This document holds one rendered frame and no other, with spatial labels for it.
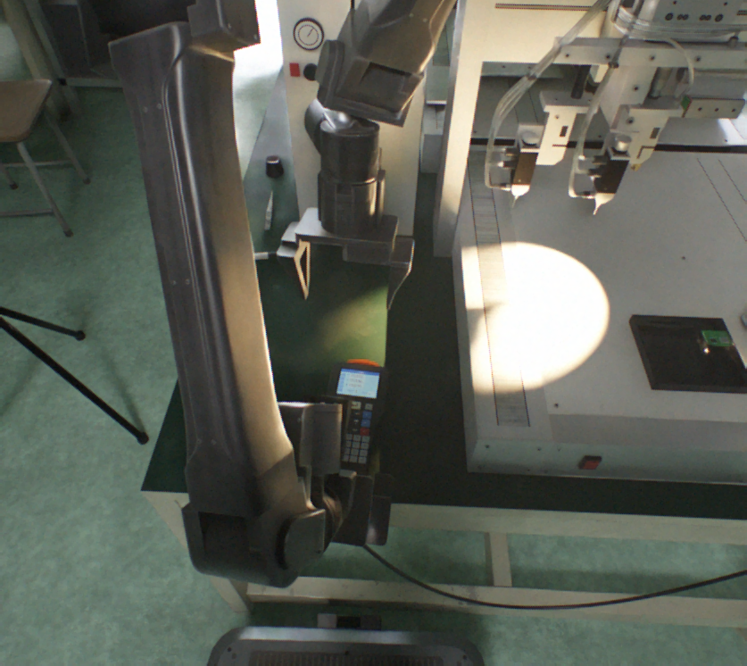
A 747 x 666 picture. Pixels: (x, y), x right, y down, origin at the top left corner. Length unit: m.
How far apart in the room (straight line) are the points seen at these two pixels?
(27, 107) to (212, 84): 1.98
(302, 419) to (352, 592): 0.93
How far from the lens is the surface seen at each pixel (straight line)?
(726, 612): 1.56
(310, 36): 0.87
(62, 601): 1.68
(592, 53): 0.71
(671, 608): 1.51
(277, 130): 1.39
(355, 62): 0.50
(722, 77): 0.79
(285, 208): 1.16
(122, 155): 2.85
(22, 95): 2.42
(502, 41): 0.83
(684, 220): 1.10
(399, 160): 0.98
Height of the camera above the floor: 1.48
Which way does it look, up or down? 48 degrees down
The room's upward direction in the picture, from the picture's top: 1 degrees clockwise
